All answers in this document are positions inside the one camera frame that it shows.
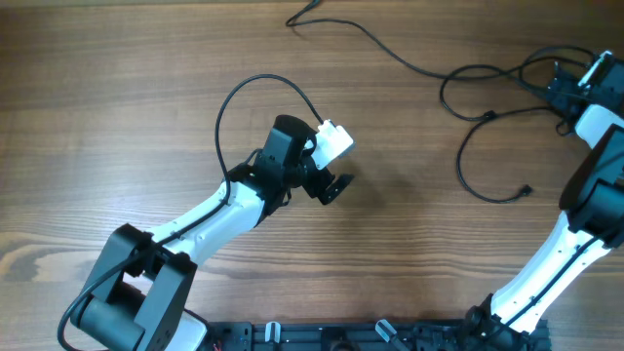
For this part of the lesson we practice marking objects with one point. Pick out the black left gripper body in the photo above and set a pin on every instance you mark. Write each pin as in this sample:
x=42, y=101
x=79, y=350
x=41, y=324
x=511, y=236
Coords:
x=313, y=179

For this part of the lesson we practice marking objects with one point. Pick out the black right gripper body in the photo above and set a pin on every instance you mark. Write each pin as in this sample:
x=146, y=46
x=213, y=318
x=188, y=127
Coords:
x=567, y=82

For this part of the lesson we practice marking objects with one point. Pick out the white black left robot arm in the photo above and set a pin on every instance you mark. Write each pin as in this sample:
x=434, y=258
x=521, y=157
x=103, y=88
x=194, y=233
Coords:
x=135, y=295

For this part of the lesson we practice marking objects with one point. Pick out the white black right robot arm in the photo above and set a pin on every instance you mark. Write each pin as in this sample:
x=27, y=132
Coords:
x=589, y=226

